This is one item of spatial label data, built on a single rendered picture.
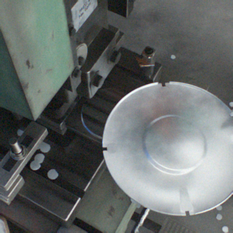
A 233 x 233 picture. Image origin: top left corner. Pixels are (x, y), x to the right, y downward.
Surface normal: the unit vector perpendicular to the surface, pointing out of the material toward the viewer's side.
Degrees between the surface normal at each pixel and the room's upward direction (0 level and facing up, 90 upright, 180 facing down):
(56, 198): 0
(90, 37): 90
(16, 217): 0
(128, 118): 2
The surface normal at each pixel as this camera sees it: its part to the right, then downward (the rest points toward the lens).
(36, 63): 0.87, 0.43
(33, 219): 0.00, -0.49
